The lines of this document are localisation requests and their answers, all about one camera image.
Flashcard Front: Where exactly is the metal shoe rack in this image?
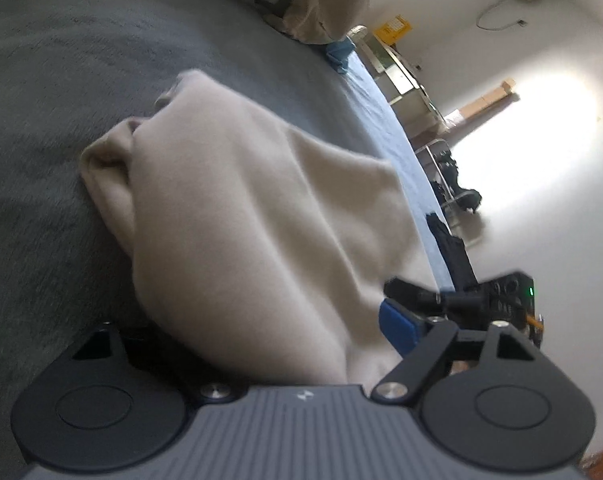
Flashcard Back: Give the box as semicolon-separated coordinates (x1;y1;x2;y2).
414;140;482;216

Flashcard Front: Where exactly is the grey-blue bed blanket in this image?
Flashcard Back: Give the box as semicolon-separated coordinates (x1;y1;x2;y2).
0;0;462;480

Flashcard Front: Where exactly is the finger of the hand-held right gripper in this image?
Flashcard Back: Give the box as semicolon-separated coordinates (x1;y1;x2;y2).
384;277;449;317

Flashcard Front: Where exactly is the small teal cloth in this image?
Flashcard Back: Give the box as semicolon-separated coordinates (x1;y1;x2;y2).
325;40;357;75

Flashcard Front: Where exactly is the cream desk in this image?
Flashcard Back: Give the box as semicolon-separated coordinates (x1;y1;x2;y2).
349;25;452;136

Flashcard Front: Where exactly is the tall cardboard box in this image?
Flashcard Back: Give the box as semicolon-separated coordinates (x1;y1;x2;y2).
444;79;517;126

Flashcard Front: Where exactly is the yellow box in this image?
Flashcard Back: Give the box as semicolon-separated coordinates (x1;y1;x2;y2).
374;16;412;46

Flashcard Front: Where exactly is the black folded garment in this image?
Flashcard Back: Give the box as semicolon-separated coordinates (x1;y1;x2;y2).
425;212;479;293

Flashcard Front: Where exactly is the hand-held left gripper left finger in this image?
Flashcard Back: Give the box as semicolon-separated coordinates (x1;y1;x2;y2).
72;325;245;405

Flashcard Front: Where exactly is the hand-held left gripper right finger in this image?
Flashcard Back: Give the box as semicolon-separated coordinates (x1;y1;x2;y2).
371;299;536;403

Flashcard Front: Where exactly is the beige zip jacket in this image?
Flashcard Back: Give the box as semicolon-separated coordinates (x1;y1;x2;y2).
79;70;445;386

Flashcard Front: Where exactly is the tan crumpled garment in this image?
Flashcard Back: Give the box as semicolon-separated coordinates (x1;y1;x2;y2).
282;0;371;43

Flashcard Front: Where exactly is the black air conditioner cord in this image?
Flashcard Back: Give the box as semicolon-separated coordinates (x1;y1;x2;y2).
476;0;527;31

